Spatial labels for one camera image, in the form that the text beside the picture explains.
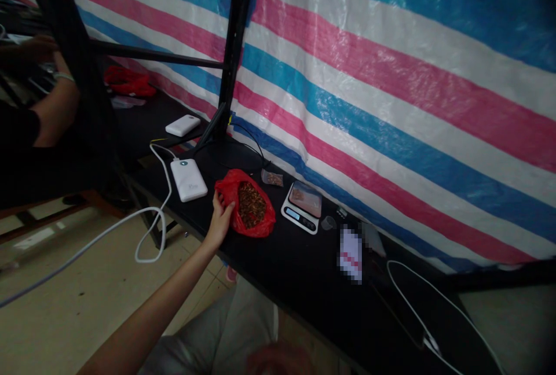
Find brown wooden bench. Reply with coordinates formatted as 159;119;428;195
0;189;101;247

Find flat clear plastic bag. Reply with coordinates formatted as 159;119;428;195
110;95;145;109

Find person's left hand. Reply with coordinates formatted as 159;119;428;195
207;189;237;242

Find crumpled red bag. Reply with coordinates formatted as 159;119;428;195
103;65;156;98

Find brown dried bits in bag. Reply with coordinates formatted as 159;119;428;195
237;181;268;231

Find white plastic packet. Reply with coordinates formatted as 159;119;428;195
336;222;386;285

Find thin black cable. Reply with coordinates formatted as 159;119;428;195
192;122;273;172

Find striped pink blue white tarp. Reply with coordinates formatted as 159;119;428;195
0;0;556;274

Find red plastic bag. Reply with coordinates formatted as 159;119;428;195
215;168;277;238

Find black metal frame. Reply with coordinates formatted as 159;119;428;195
17;0;264;209

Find white kitchen scale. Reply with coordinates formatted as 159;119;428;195
281;180;323;236

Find short white charging cable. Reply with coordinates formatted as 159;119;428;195
386;259;507;375

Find person's legs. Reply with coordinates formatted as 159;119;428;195
138;279;357;375

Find long white charging cable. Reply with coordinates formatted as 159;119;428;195
0;142;179;309

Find large white power bank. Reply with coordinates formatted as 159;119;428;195
170;157;209;203

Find small white power bank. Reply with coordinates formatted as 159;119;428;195
164;114;202;137

